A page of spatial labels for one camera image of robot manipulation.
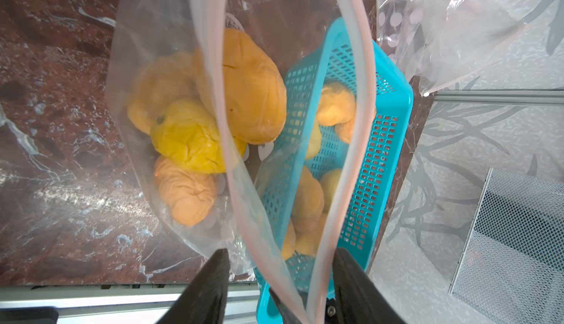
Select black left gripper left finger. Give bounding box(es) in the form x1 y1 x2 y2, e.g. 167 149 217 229
157 249 230 323

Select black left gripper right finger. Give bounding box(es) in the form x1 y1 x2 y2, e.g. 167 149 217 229
270 247 405 323

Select orange potato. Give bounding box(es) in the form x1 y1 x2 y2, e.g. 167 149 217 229
291 166 325 233
154 156 218 226
281 221 296 260

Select yellow wrinkled potato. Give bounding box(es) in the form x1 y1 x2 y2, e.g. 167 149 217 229
150 99 226 174

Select clear zipper bag with dots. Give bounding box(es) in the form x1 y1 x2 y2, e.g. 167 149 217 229
106 0 377 323

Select large brown potato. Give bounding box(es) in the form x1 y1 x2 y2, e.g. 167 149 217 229
223 28 286 145

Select clear zipper bag rear flat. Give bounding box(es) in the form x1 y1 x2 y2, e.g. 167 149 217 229
377 0 425 81

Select clear zipper bag rear upright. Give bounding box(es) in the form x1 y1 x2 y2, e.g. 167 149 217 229
396 0 526 96

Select green-yellow potato right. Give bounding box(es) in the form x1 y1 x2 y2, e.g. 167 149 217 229
320 168 342 213

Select green-yellow potato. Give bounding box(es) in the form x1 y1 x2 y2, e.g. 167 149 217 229
305 121 323 160
320 168 342 213

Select green-yellow potato middle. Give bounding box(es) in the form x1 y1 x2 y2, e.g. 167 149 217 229
305 121 323 160

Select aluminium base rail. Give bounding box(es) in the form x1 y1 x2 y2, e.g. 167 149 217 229
0 282 261 324

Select white wire wall basket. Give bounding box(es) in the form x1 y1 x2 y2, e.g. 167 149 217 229
449 168 563 323

